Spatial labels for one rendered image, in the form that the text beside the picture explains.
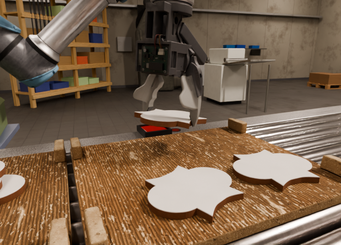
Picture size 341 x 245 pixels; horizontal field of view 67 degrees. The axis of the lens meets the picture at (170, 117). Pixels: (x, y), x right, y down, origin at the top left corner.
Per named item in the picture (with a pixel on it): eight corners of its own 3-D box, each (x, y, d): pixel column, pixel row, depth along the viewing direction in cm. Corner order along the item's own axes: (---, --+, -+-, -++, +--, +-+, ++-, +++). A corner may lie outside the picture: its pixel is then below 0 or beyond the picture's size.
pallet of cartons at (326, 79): (328, 89, 780) (331, 74, 768) (306, 86, 857) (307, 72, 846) (357, 88, 818) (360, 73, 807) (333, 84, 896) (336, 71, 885)
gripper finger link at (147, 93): (120, 110, 50) (138, 69, 46) (139, 106, 55) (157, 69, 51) (130, 119, 49) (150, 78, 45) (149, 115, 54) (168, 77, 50)
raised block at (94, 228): (84, 229, 29) (82, 207, 29) (100, 224, 30) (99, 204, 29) (91, 268, 24) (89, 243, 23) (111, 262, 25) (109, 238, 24)
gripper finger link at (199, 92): (182, 102, 47) (168, 58, 47) (187, 101, 48) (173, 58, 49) (204, 94, 44) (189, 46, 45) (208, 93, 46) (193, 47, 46)
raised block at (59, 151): (55, 152, 52) (54, 139, 51) (65, 150, 52) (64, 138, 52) (55, 164, 46) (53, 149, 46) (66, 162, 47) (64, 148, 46)
